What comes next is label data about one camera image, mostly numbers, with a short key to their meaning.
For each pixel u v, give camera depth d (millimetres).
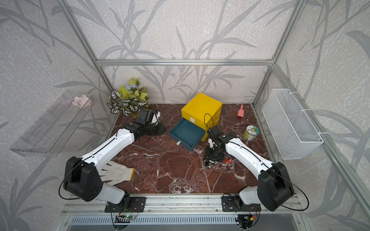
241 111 1141
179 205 753
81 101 769
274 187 411
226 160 889
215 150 680
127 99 870
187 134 907
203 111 872
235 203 645
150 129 698
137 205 729
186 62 964
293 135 608
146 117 657
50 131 667
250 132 935
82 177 417
